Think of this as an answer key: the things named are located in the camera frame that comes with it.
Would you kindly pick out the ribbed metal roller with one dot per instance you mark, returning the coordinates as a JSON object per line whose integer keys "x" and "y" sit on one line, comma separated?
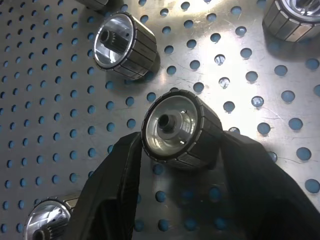
{"x": 292, "y": 18}
{"x": 180, "y": 130}
{"x": 47, "y": 220}
{"x": 124, "y": 46}
{"x": 93, "y": 3}

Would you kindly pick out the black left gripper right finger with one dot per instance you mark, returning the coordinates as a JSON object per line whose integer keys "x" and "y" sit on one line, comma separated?
{"x": 262, "y": 190}

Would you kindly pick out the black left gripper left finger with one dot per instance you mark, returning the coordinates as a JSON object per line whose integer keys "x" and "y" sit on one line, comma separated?
{"x": 110, "y": 190}

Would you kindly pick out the perforated steel tray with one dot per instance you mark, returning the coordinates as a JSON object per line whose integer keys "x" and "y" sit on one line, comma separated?
{"x": 225, "y": 75}

